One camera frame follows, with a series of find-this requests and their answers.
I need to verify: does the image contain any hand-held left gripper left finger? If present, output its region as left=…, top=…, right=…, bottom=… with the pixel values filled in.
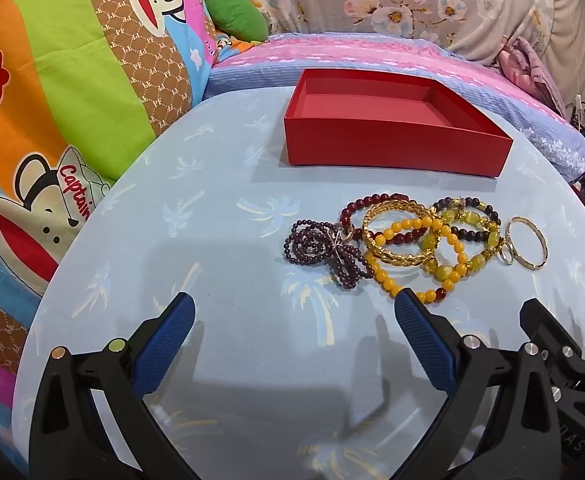
left=29, top=292, right=196, bottom=480

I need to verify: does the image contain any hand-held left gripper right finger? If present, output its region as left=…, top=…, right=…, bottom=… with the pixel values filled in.
left=394, top=288, right=564, bottom=480

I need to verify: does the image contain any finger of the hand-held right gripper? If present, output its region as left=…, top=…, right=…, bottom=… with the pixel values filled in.
left=519, top=298, right=585, bottom=403

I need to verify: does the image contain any yellow bead bracelet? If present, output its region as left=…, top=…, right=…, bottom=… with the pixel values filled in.
left=365, top=215, right=468, bottom=306

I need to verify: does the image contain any gold cuff bangle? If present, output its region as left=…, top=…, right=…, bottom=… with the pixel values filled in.
left=361, top=199, right=441, bottom=267

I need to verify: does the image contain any yellow-green jade bead bracelet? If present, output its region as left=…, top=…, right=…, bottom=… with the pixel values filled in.
left=421, top=208, right=504, bottom=281

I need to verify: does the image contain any thin gold bangle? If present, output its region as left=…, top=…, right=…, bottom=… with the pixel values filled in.
left=503, top=216, right=549, bottom=272

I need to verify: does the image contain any black and gold bead bracelet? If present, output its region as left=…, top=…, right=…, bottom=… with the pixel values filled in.
left=431, top=196, right=503, bottom=246

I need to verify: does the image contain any dark purple multi-wrap bead bracelet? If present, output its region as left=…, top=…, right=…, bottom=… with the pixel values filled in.
left=285, top=218, right=375, bottom=291

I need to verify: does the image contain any dark red bead bracelet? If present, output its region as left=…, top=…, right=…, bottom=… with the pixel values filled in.
left=340, top=192, right=436, bottom=246

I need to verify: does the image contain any red cardboard box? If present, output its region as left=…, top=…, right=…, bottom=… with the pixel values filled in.
left=283, top=68, right=515, bottom=179

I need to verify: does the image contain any pink quilted cloth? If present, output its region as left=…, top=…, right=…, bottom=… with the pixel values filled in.
left=495, top=36, right=568, bottom=121

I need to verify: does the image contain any pink and blue floral pillow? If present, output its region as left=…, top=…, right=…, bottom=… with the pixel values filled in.
left=205, top=32, right=585, bottom=193

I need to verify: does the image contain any colourful cartoon monkey blanket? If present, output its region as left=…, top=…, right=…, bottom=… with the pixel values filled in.
left=0, top=0, right=218, bottom=480

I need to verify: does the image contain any green pillow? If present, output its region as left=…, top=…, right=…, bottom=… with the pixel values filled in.
left=203, top=0, right=268, bottom=43

